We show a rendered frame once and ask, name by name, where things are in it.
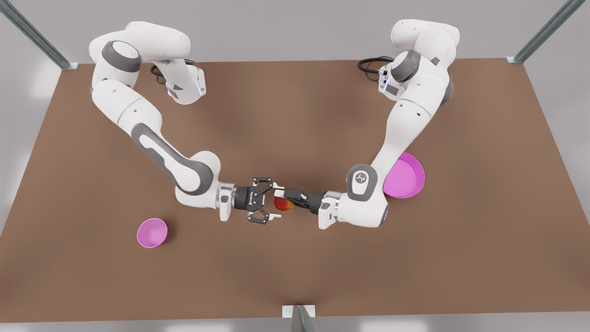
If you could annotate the pink bowl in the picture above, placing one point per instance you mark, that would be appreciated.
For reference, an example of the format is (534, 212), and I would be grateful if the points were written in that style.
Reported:
(151, 233)

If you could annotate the silver frame post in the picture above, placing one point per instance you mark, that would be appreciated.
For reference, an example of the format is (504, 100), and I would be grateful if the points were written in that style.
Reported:
(37, 37)
(544, 32)
(299, 316)

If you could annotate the pink plate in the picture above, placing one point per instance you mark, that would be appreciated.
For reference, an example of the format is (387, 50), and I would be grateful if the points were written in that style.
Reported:
(405, 177)

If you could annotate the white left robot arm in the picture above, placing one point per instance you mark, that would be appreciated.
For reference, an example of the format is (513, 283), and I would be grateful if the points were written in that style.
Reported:
(410, 115)

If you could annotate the red yellow apple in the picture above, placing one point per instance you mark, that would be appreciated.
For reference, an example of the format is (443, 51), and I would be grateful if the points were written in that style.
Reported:
(283, 204)

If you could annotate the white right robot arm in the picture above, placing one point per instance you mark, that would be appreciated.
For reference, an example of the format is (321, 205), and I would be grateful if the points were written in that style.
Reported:
(138, 110)

